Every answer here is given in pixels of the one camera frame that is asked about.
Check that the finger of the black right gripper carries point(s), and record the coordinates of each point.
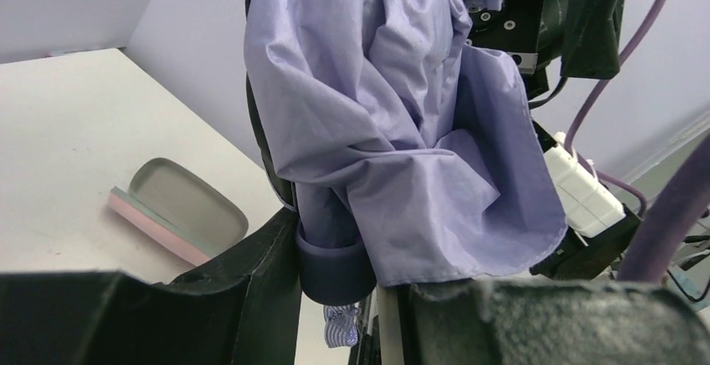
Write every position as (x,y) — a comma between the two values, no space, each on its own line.
(284,189)

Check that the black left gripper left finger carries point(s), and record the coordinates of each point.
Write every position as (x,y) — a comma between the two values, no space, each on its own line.
(241,307)

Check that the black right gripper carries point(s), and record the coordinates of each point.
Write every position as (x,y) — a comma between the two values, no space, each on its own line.
(532,33)

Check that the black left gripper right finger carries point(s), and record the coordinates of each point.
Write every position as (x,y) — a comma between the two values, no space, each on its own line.
(548,322)

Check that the pink umbrella case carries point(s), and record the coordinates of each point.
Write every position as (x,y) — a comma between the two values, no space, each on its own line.
(180,211)

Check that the lilac folding umbrella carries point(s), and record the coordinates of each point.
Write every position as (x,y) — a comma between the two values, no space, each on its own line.
(414,154)

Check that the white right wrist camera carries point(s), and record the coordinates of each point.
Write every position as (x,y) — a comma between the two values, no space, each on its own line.
(590,208)

